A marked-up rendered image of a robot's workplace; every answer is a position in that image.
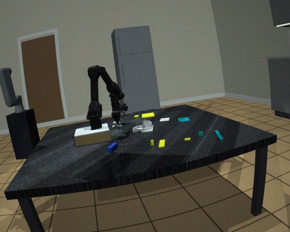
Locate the teal flat rectangular plate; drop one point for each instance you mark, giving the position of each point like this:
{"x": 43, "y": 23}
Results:
{"x": 184, "y": 119}

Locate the blue rectangular block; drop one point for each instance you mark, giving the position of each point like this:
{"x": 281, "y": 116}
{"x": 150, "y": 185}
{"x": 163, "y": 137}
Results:
{"x": 112, "y": 147}

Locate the teal long thin bar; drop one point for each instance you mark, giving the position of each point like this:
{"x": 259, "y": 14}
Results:
{"x": 218, "y": 135}

